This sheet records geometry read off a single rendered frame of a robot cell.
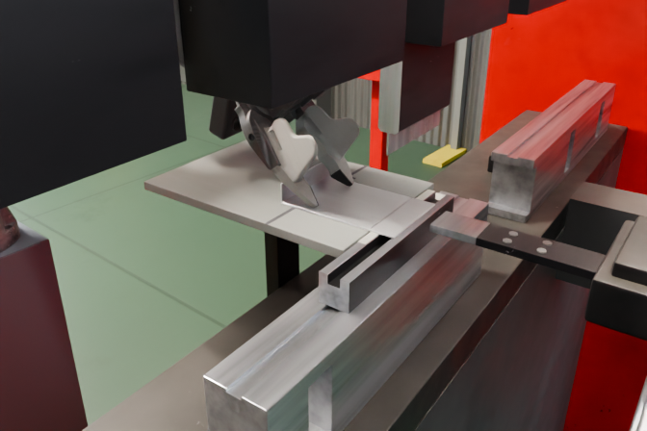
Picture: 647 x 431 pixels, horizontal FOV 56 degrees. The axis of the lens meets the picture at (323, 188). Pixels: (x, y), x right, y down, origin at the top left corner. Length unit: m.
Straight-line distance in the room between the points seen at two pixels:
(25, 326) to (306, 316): 0.73
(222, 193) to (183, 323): 1.55
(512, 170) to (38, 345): 0.84
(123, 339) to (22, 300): 1.05
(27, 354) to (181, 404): 0.64
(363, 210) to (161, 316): 1.68
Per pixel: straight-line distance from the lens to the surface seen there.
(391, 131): 0.51
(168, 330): 2.16
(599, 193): 1.02
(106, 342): 2.16
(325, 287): 0.51
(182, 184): 0.68
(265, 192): 0.64
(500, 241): 0.56
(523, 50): 1.41
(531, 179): 0.88
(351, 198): 0.62
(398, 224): 0.57
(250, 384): 0.45
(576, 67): 1.39
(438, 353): 0.63
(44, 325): 1.18
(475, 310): 0.69
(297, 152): 0.59
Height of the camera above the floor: 1.27
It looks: 24 degrees down
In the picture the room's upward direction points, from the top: straight up
